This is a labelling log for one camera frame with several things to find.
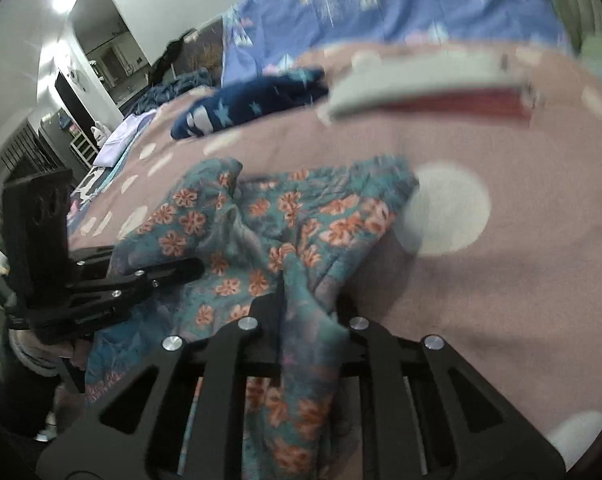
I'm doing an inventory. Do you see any black railing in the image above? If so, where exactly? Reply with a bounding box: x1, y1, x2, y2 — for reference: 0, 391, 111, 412
0, 124, 68, 182

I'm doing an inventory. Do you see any grey folded garment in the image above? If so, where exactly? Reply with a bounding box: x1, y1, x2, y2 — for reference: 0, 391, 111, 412
326, 55, 529, 121

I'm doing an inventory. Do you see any teal floral garment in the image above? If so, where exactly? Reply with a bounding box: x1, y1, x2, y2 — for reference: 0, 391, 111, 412
84, 156, 421, 480

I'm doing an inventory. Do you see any lavender folded cloth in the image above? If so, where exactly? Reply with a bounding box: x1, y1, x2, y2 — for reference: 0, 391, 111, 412
94, 112, 154, 167

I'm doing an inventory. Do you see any person's left forearm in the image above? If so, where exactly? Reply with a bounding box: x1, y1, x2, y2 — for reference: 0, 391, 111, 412
6, 330, 89, 391

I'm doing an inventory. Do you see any black hanging clothing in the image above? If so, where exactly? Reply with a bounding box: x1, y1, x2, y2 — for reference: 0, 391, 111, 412
150, 37, 183, 86

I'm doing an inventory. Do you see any navy star-print garment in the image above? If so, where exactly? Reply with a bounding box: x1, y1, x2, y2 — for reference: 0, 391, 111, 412
171, 67, 329, 140

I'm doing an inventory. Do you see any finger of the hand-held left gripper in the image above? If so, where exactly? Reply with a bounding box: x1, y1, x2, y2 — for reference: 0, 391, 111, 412
36, 258, 205, 343
70, 246, 115, 274

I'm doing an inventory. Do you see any red striped folded garment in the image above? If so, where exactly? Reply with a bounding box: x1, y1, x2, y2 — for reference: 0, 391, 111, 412
381, 85, 538, 122

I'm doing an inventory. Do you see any green pillow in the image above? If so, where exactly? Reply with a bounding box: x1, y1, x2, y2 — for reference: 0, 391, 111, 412
578, 35, 602, 86

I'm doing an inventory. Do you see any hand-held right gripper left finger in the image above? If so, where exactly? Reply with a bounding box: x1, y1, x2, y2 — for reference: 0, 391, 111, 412
36, 292, 287, 480

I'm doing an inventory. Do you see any dark padded headboard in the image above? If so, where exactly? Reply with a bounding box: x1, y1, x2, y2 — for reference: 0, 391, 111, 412
183, 15, 228, 86

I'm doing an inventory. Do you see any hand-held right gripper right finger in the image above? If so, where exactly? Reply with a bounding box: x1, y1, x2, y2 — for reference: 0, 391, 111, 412
331, 300, 566, 480

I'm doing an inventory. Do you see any purple patterned bed sheet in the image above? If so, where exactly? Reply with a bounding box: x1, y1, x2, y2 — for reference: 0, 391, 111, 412
221, 0, 572, 86

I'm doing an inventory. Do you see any pink polka-dot blanket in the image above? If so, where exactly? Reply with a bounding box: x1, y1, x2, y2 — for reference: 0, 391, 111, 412
66, 42, 602, 471

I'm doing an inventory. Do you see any white small rack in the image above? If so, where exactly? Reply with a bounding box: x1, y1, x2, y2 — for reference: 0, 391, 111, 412
70, 132, 103, 166

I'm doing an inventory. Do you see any dark blue rumpled blanket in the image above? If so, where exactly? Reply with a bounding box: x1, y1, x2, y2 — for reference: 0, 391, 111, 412
124, 69, 214, 113

